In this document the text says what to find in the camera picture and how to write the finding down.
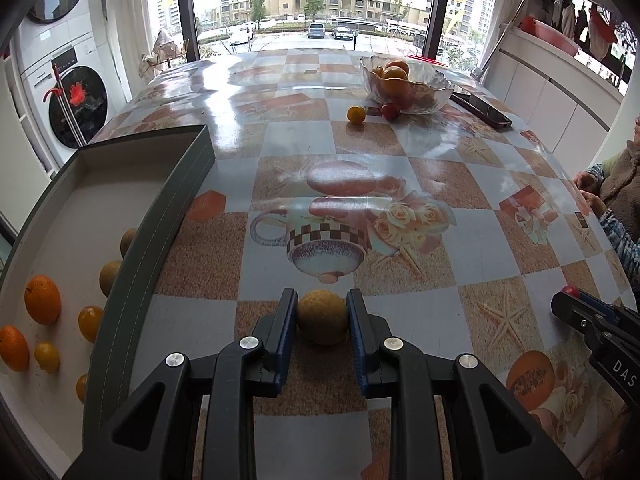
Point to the orange at bowl front left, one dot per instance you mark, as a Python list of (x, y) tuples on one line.
[(395, 86)]

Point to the yellow orange persimmon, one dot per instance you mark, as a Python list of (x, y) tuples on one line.
[(89, 321), (81, 387)]

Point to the orange on top in bowl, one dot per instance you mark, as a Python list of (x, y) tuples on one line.
[(396, 69)]

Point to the white washing machine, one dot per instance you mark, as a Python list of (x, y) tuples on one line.
[(74, 92)]

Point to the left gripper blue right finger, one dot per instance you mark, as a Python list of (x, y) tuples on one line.
[(456, 404)]

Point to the red plastic basin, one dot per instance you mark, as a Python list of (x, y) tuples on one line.
[(549, 35)]

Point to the small red tomato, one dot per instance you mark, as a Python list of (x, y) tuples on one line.
[(571, 290)]

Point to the clear glass fruit bowl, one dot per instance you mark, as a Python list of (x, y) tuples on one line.
[(414, 87)]

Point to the brown fruit in tray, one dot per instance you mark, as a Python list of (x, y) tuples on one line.
[(126, 241)]

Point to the brown round kiwi fruit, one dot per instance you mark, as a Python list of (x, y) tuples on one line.
[(322, 316)]

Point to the small yellow fruit in tray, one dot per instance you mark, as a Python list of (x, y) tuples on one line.
[(47, 357)]

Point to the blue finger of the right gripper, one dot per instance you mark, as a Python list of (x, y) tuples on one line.
[(597, 305), (573, 312)]

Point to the white upper dryer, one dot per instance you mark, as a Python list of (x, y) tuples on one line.
[(53, 24)]

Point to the large orange fruit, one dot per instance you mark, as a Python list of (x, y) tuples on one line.
[(43, 300)]

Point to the small orange tomato beside bowl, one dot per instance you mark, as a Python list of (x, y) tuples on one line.
[(356, 115)]

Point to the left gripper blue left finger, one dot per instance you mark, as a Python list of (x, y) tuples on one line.
[(203, 404)]

